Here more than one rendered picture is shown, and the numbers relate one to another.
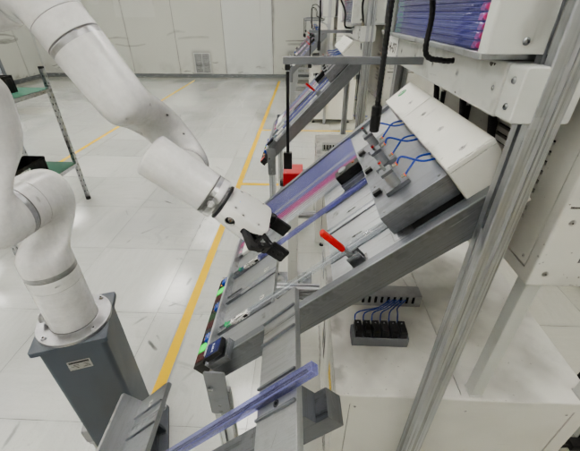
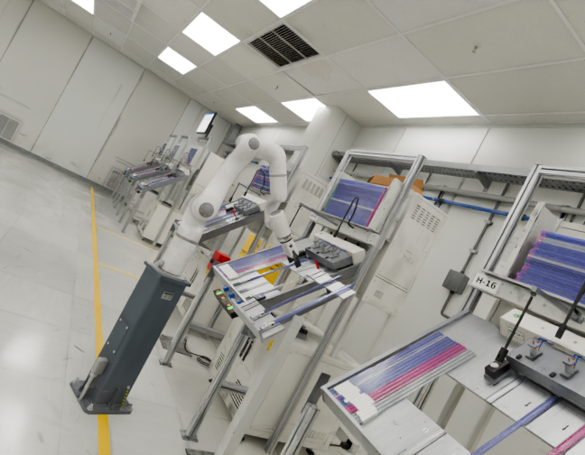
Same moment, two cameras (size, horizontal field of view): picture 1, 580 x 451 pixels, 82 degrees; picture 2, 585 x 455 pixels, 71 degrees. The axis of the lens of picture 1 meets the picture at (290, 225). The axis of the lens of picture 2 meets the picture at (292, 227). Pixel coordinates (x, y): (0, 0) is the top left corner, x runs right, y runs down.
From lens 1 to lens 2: 1.87 m
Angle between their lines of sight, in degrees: 45
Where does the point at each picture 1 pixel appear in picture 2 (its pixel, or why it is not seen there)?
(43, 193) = not seen: hidden behind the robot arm
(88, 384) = (157, 312)
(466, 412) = (328, 366)
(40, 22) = (281, 169)
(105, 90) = (283, 191)
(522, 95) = (375, 239)
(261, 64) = (78, 163)
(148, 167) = (279, 217)
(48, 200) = not seen: hidden behind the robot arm
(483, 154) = (361, 252)
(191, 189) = (286, 229)
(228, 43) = (51, 126)
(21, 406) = not seen: outside the picture
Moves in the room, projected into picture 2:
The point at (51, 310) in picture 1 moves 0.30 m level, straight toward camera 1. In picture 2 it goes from (181, 258) to (233, 288)
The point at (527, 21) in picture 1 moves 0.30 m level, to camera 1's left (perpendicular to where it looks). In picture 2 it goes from (377, 225) to (340, 201)
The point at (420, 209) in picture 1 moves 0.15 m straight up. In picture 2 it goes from (342, 264) to (354, 241)
